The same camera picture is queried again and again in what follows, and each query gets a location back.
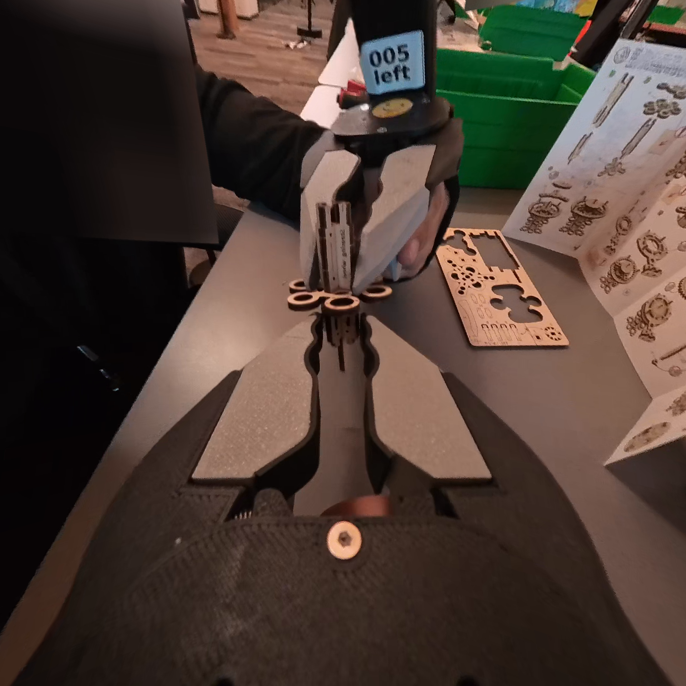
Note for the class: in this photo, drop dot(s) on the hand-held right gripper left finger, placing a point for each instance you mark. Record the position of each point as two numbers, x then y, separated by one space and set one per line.
262 417

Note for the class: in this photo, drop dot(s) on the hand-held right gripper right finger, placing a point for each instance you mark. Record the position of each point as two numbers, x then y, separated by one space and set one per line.
429 422

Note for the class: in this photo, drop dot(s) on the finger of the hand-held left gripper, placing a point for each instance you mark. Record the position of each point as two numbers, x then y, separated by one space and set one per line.
321 176
399 214

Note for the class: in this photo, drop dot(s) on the person's left forearm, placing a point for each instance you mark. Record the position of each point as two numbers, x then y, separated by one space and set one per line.
257 139

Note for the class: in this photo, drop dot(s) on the laser-cut wooden parts sheet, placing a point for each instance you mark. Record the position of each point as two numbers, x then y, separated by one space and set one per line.
541 315

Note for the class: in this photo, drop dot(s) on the person's left hand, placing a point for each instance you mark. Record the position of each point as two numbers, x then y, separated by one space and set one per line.
434 229

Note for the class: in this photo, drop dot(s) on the small red object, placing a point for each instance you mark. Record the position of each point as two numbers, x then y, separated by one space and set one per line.
351 95

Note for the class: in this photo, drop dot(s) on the pale office table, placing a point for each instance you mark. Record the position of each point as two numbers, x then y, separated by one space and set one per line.
332 91

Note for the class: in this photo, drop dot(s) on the green plastic bin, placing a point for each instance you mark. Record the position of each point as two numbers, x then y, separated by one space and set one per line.
530 31
508 139

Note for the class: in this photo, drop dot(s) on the folded assembly instruction leaflet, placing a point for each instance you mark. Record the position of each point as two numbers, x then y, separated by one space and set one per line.
615 186

